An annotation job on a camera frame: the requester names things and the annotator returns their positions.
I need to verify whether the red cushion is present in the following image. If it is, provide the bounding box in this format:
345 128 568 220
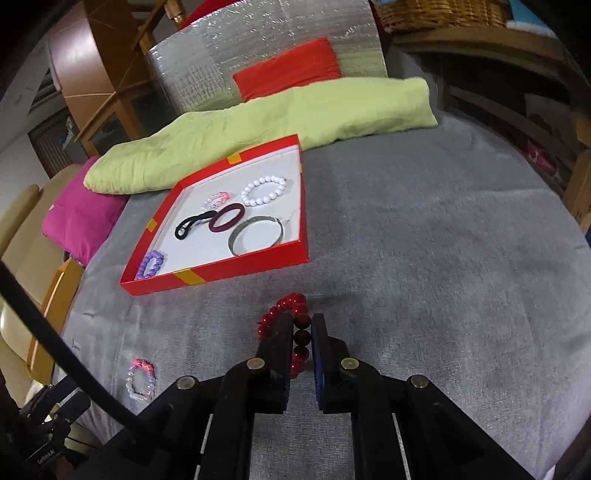
232 38 342 102

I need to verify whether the dark maroon bangle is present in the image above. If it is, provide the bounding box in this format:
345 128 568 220
208 203 246 234

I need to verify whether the pink bead bracelet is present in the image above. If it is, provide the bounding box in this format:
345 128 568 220
126 357 157 401

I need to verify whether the orange box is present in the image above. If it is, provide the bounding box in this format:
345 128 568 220
25 257 86 386

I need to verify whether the magenta cushion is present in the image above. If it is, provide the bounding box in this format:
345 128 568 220
41 156 127 267

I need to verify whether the black hair tie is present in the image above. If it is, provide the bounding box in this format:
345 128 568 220
174 211 218 241

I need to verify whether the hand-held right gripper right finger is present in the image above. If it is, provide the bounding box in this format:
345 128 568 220
310 314 536 480

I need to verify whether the beige sofa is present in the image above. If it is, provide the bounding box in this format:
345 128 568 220
0 164 84 370

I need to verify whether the purple bead bracelet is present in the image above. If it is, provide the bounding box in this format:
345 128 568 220
135 249 166 280

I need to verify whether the wooden bench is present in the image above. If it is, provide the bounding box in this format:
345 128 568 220
392 23 591 222

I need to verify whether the grey blanket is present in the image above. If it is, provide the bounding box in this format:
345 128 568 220
60 108 591 480

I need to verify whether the black cable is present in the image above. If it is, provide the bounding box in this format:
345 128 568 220
0 261 153 437

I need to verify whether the silver foil insulation mat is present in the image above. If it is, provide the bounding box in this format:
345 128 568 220
144 0 386 116

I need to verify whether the red bead bracelet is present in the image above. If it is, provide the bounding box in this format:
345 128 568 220
257 292 311 381

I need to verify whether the red shallow box tray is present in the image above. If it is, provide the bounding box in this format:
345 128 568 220
119 134 309 296

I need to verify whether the grey translucent bangle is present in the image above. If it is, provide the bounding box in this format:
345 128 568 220
229 215 284 257

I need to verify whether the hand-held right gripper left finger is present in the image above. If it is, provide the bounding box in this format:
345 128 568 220
111 316 296 480

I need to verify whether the clear small bead bracelet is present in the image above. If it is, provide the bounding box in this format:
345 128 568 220
202 190 232 212

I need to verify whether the light green folded blanket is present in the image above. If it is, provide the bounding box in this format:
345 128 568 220
83 76 438 195

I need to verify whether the white bead bracelet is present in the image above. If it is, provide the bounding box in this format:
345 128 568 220
240 174 288 208

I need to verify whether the wooden cabinet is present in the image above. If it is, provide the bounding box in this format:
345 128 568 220
48 0 178 158

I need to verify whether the red cloth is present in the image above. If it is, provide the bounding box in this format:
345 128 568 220
175 0 241 31

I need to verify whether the wicker basket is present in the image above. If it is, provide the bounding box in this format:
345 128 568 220
372 0 511 34

